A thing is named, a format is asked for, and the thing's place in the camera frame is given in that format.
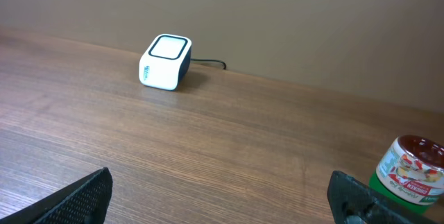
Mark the white barcode scanner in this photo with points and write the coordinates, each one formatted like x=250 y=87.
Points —
x=165 y=62

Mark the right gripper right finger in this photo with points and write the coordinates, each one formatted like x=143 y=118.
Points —
x=354 y=202

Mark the green lid plastic jar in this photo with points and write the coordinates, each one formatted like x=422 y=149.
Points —
x=411 y=173

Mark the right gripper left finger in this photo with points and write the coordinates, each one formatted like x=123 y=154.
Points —
x=85 y=201

